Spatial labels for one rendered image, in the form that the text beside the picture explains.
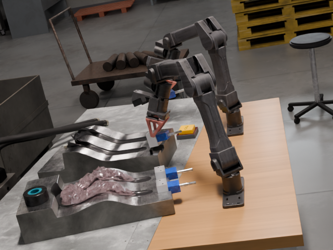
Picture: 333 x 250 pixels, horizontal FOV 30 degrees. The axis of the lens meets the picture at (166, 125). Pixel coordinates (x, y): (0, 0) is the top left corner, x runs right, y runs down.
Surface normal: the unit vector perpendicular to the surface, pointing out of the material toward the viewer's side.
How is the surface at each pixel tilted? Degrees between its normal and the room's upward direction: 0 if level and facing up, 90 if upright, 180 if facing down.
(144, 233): 0
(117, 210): 90
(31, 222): 90
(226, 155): 74
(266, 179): 0
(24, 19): 90
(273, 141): 0
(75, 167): 90
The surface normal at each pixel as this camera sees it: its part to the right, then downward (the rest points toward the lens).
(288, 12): -0.12, 0.37
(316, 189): -0.19, -0.92
